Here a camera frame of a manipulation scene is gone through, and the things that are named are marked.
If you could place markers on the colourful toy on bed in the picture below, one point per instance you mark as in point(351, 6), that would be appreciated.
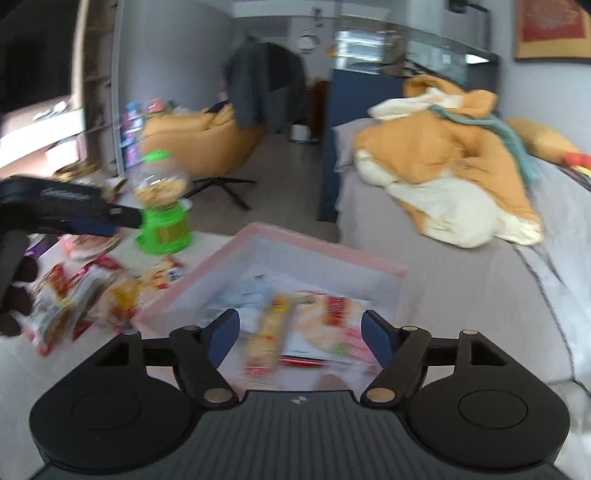
point(579, 168)

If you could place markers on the small white floor box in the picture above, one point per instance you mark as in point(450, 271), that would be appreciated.
point(304, 134)

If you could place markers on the stacked cardboard boxes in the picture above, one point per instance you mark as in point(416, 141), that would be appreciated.
point(41, 134)

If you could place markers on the pile of snack packets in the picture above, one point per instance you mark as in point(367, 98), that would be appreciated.
point(92, 288)

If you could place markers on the clear plastic bag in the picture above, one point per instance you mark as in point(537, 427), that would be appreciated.
point(249, 290)

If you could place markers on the yellow pillow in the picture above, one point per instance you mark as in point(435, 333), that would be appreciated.
point(540, 138)

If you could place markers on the framed wall picture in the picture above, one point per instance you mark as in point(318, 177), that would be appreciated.
point(554, 32)

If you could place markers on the grey bed sheet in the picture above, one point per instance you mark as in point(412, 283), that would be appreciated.
point(461, 300)

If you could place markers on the dark hanging jacket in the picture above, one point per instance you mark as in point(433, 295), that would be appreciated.
point(263, 83)

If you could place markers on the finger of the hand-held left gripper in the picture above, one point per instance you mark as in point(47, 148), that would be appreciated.
point(92, 227)

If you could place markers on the grey pillow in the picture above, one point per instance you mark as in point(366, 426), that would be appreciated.
point(346, 143)

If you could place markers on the round wall clock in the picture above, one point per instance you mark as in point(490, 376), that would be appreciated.
point(306, 42)

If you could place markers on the tall white bookshelf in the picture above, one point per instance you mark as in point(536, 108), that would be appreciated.
point(99, 69)

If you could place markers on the glass display cabinet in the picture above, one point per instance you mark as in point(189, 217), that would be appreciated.
point(406, 46)

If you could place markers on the row of colourful shelf packets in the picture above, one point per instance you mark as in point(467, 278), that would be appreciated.
point(138, 124)

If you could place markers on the teal scarf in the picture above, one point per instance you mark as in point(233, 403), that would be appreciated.
point(508, 134)

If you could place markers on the pink cardboard box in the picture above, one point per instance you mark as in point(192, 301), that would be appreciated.
point(318, 258)

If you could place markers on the orange and cream duvet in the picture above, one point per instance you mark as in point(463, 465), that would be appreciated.
point(438, 166)

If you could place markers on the orange armchair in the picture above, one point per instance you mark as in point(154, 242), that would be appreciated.
point(198, 143)

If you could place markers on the red and white snack packet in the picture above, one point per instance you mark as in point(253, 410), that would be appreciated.
point(325, 327)

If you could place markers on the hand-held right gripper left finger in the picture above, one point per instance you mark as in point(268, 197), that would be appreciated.
point(224, 339)

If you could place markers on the person's left hand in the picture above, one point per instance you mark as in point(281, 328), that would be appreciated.
point(16, 300)

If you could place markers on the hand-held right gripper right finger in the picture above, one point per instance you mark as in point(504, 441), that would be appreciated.
point(375, 344)

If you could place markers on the blue bed frame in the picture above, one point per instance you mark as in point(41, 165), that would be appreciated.
point(351, 97)

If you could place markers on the long yellow cracker pack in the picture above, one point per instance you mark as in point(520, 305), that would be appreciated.
point(268, 337)

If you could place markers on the green gumball machine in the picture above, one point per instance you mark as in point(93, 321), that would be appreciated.
point(161, 230)

